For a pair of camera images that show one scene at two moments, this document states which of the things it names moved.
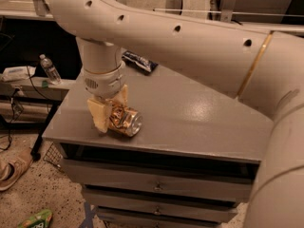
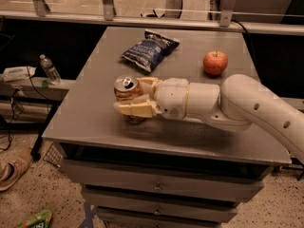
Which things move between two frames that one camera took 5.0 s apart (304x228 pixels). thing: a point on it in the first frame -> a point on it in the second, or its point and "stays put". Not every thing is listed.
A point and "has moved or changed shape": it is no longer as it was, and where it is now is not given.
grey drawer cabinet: x=193 y=161 stays put
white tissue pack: x=14 y=73 stays put
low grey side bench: x=31 y=101 stays put
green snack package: x=40 y=219 stays put
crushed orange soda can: x=125 y=120 has moved or changed shape
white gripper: x=103 y=84 -> x=171 y=98
